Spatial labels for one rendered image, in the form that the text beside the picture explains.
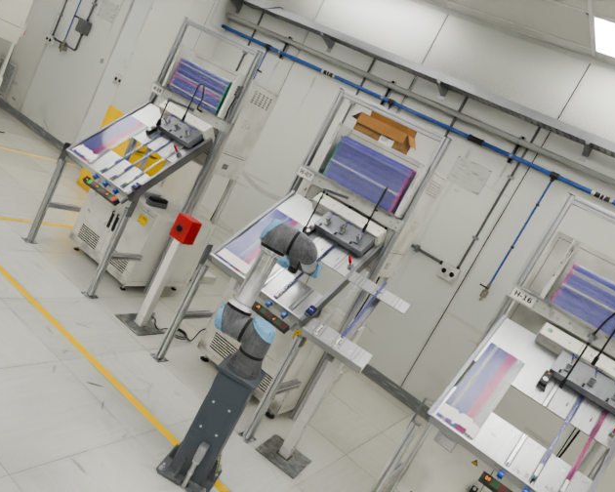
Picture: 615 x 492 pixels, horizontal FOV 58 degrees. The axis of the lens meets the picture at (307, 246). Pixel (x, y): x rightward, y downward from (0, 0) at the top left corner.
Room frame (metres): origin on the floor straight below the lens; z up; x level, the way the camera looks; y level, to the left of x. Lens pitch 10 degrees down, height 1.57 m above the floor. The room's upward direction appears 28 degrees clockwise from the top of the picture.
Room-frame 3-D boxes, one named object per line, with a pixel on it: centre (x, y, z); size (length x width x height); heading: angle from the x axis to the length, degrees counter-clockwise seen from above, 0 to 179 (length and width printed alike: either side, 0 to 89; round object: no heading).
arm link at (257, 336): (2.26, 0.01, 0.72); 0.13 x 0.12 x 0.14; 82
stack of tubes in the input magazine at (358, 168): (3.32, -0.13, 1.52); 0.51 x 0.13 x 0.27; 63
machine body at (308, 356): (3.45, -0.13, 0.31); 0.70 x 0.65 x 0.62; 63
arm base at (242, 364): (2.26, 0.00, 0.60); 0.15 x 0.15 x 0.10
